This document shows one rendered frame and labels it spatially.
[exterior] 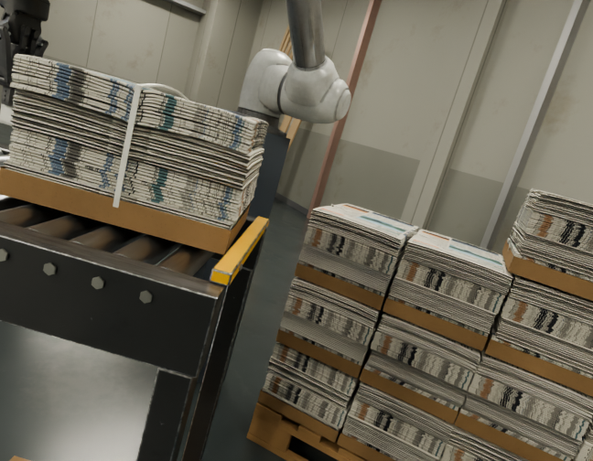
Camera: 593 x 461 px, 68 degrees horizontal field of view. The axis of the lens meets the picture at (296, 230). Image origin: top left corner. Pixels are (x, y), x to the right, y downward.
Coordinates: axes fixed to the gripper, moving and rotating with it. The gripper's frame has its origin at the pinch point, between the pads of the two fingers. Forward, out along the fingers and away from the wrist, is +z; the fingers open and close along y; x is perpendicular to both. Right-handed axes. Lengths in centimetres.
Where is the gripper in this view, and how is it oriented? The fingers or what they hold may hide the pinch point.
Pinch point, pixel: (11, 106)
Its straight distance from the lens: 100.9
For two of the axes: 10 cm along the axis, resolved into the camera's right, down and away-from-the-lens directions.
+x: -9.6, -2.8, 0.0
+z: -2.7, 9.4, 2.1
